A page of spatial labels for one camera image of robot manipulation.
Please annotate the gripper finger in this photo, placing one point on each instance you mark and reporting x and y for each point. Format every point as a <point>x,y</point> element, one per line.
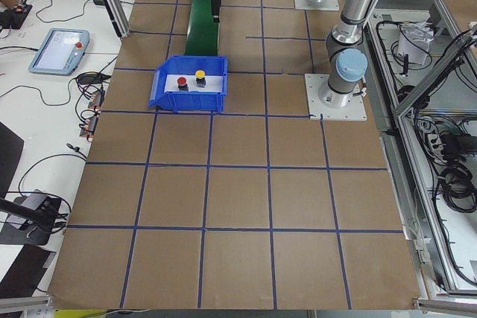
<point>215,10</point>

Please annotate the left blue plastic bin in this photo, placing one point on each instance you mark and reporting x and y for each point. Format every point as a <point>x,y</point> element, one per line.
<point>186,100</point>

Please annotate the green conveyor belt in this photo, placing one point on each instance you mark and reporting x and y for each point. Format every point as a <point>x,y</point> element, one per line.
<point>202,36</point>

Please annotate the yellow push button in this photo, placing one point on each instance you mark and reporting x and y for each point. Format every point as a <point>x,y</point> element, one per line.
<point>200,76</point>

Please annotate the red push button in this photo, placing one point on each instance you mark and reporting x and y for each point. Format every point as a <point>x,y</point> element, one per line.
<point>182,84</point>

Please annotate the near teach pendant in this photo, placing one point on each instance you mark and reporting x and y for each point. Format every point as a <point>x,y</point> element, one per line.
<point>60,52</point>

